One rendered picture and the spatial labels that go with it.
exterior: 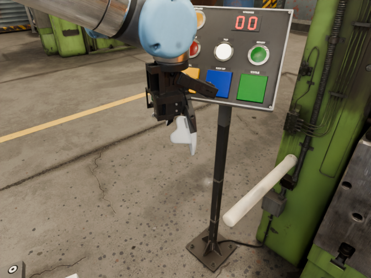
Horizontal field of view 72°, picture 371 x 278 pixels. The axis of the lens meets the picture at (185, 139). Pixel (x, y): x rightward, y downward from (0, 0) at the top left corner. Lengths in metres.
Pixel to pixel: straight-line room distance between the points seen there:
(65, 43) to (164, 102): 4.65
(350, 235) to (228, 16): 0.77
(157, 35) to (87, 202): 1.63
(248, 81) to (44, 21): 4.77
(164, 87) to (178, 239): 1.16
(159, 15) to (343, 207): 0.79
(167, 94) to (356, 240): 0.75
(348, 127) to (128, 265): 1.20
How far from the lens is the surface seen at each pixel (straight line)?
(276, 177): 1.03
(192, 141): 0.56
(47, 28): 5.33
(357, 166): 0.85
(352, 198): 0.91
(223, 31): 0.82
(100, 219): 1.73
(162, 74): 0.52
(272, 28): 0.80
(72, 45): 5.16
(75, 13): 0.31
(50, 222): 1.84
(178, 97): 0.54
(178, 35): 0.32
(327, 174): 1.14
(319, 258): 1.13
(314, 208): 1.26
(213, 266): 1.47
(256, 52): 0.78
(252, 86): 0.76
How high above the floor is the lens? 1.29
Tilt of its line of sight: 34 degrees down
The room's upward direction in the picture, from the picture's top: straight up
